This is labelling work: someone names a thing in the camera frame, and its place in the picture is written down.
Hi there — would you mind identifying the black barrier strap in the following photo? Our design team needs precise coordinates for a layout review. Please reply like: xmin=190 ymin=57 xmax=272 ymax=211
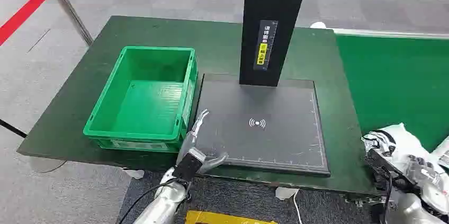
xmin=0 ymin=119 xmax=28 ymax=139

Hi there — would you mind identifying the white parcel black stripe print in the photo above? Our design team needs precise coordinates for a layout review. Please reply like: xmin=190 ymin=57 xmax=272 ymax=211
xmin=361 ymin=123 xmax=449 ymax=195

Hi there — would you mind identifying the steel stanchion post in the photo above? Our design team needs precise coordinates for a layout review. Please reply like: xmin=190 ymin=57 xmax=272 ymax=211
xmin=39 ymin=0 xmax=94 ymax=47

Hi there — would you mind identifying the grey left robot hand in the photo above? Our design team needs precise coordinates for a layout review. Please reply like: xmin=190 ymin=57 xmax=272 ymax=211
xmin=176 ymin=109 xmax=229 ymax=174

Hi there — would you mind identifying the green plastic crate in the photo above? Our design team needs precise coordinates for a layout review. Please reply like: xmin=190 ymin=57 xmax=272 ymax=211
xmin=83 ymin=46 xmax=199 ymax=154

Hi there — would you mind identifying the black yellow column label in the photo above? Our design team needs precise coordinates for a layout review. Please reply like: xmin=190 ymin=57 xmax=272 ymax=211
xmin=253 ymin=20 xmax=279 ymax=71

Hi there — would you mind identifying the black scanner column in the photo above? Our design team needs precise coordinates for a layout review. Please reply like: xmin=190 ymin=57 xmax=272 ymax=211
xmin=239 ymin=0 xmax=311 ymax=87

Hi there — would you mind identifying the yellow floor tape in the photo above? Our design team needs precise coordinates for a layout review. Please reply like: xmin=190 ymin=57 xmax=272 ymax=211
xmin=185 ymin=210 xmax=278 ymax=224

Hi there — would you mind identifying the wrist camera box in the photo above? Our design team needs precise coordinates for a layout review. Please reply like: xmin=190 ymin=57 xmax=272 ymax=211
xmin=364 ymin=147 xmax=404 ymax=192
xmin=172 ymin=148 xmax=206 ymax=183

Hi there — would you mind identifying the white cable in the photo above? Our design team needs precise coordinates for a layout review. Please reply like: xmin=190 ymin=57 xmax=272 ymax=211
xmin=292 ymin=189 xmax=303 ymax=224

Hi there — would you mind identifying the red barrier belt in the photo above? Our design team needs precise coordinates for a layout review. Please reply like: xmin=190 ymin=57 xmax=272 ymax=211
xmin=0 ymin=0 xmax=54 ymax=47

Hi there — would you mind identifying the white table foot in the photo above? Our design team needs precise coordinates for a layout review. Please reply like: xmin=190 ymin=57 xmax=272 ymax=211
xmin=122 ymin=168 xmax=145 ymax=180
xmin=275 ymin=187 xmax=299 ymax=201

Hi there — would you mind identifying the green conveyor belt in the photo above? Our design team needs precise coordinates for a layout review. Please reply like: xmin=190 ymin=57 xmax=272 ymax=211
xmin=335 ymin=34 xmax=449 ymax=153

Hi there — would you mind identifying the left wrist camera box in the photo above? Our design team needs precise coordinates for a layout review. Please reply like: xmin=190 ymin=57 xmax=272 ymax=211
xmin=172 ymin=148 xmax=206 ymax=183

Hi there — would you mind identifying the black scanner base plate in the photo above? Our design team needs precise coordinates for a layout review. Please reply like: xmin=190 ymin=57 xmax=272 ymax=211
xmin=192 ymin=73 xmax=331 ymax=177

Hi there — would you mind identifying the dark grey floor mat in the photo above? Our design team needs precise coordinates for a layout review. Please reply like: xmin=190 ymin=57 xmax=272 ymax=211
xmin=116 ymin=170 xmax=376 ymax=224

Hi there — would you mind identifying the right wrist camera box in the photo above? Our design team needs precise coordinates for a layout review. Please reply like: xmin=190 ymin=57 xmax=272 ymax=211
xmin=364 ymin=147 xmax=404 ymax=192

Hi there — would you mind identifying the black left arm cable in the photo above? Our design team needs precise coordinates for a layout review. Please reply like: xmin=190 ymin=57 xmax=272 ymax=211
xmin=119 ymin=178 xmax=183 ymax=224

